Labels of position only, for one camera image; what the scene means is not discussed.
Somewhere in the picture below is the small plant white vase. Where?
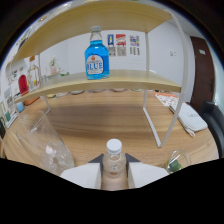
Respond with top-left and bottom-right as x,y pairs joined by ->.
49,55 -> 59,75

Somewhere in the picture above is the white metal wooden shelf rack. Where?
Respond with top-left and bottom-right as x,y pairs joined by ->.
4,0 -> 190,148

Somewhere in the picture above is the multicoloured wall poster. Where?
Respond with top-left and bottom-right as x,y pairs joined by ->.
129,34 -> 141,56

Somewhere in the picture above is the white pouch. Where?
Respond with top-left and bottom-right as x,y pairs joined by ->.
169,102 -> 208,138

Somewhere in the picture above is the clear glass cup with ice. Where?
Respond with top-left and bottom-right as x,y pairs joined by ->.
14,110 -> 76,177

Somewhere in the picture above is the red wall poster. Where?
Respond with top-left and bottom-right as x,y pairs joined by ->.
115,33 -> 127,57

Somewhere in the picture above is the clear bottle orange cap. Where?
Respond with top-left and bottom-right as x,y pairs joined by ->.
27,55 -> 42,92

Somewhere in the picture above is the black chair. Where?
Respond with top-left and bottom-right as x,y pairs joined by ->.
201,100 -> 224,158

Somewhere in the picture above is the blue wall poster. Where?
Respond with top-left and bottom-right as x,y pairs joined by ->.
107,33 -> 116,57

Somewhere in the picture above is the clear bottle red label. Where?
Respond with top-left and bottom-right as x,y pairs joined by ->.
101,138 -> 128,191

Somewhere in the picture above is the brown door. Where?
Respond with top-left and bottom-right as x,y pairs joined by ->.
189,35 -> 216,114

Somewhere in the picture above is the light blue small bottle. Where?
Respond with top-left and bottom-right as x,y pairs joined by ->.
15,101 -> 26,113

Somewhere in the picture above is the blue liquid bottle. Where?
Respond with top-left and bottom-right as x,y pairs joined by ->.
84,25 -> 111,81

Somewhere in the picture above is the orange patterned paper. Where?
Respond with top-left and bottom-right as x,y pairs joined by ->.
154,92 -> 179,108

